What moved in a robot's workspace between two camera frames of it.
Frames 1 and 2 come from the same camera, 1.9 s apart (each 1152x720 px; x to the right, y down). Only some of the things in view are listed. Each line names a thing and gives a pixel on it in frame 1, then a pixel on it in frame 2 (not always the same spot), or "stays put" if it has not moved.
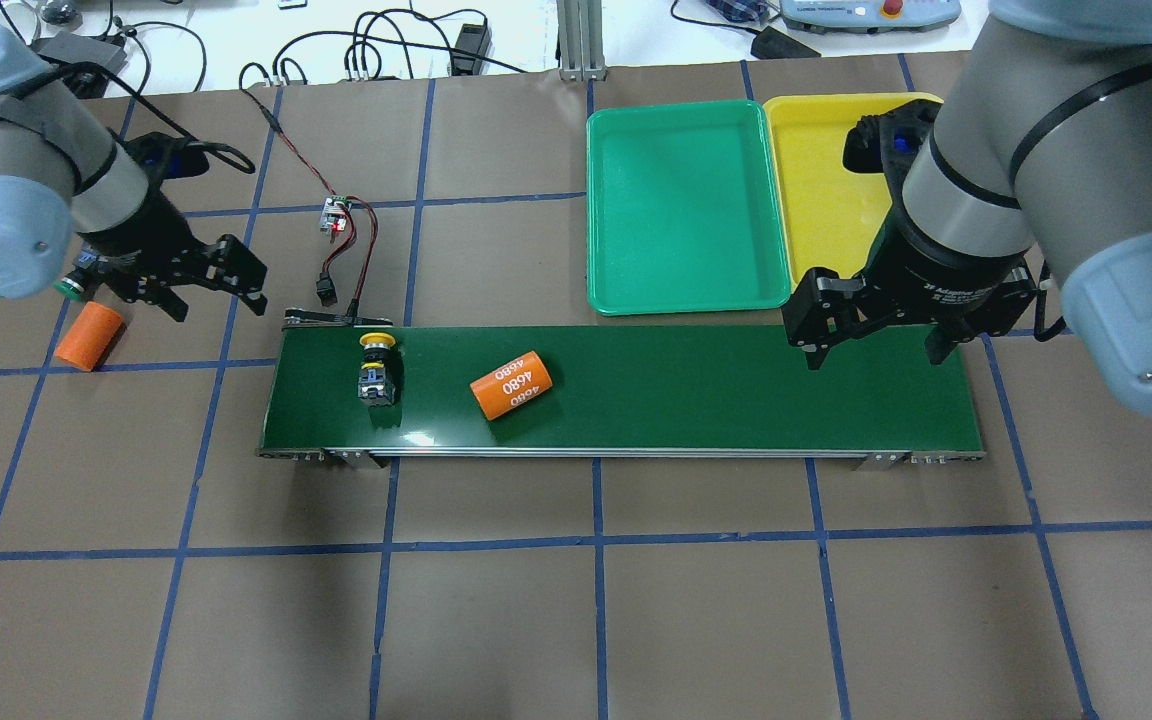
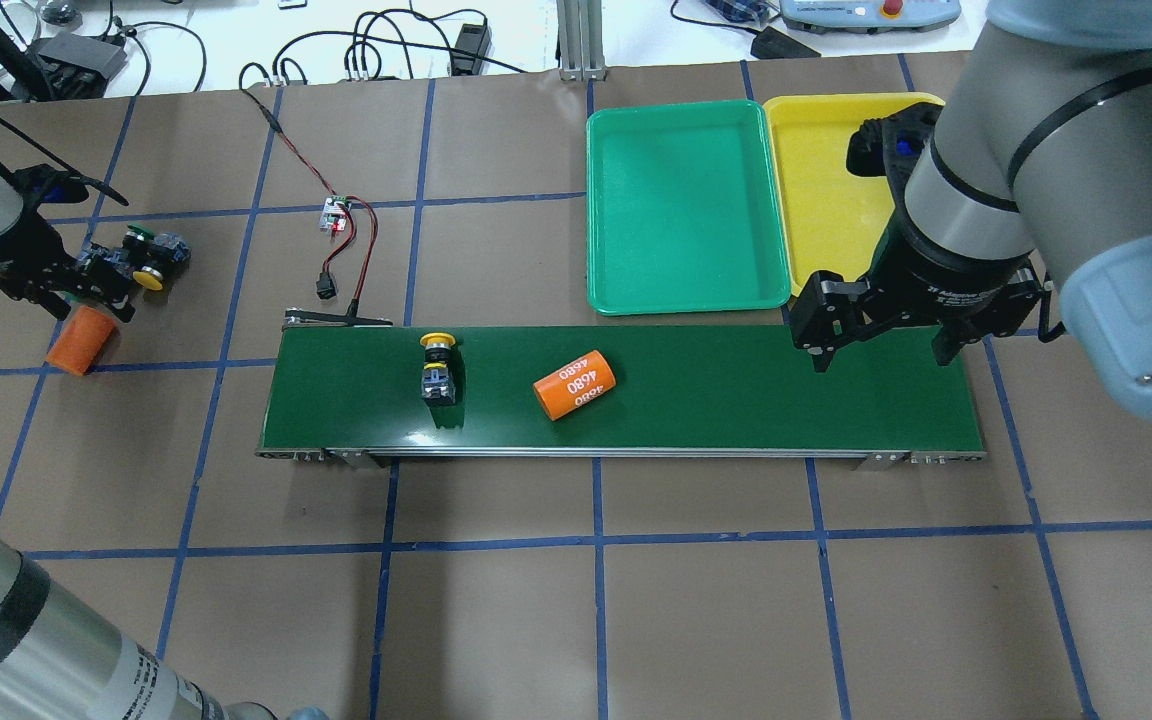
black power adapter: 473,38 stays put
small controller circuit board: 334,214 stays put
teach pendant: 868,16 stays put
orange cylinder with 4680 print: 511,385 → 574,385
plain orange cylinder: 90,337 stays put
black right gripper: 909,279 stays put
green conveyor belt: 620,392 stays put
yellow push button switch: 375,384 → 438,384
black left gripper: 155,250 → 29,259
